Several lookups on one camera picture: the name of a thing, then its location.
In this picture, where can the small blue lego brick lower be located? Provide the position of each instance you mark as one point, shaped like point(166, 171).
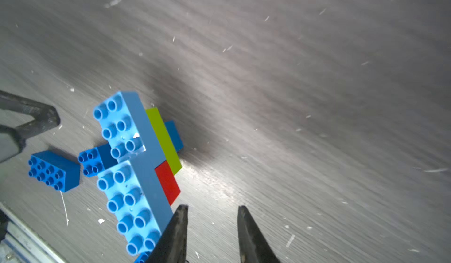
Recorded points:
point(96, 160)

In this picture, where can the white vented cable duct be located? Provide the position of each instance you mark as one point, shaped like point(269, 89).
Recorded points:
point(21, 244)

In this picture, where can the small dark blue lego brick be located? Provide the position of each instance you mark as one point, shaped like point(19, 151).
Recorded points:
point(174, 135)

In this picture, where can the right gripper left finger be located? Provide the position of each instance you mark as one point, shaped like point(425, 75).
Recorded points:
point(172, 246)

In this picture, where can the green lego brick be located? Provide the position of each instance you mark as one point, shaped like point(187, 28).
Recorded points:
point(164, 139)

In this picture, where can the red lego brick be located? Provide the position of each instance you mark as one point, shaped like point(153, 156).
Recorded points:
point(168, 182)

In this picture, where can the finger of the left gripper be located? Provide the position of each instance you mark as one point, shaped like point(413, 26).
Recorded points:
point(13, 139)

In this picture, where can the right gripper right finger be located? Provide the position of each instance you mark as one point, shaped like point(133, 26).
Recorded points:
point(252, 244)

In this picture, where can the dark blue long lego brick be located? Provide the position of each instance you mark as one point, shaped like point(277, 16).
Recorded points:
point(54, 170)

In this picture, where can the light blue long lego brick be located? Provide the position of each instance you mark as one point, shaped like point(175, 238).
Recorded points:
point(136, 198)

